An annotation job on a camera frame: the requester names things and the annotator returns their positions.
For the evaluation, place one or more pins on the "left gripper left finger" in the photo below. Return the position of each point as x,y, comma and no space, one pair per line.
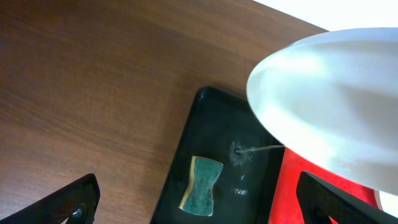
74,203

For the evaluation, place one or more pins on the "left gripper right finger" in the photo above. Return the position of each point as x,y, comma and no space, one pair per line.
322,202

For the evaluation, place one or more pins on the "white plate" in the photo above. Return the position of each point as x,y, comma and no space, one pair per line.
332,99

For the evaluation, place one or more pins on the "green and yellow sponge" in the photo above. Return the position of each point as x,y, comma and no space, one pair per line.
198,196

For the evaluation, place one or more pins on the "red plastic tray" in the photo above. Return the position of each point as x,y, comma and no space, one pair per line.
285,207

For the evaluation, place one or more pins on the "black plastic tray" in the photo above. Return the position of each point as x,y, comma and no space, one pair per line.
222,127

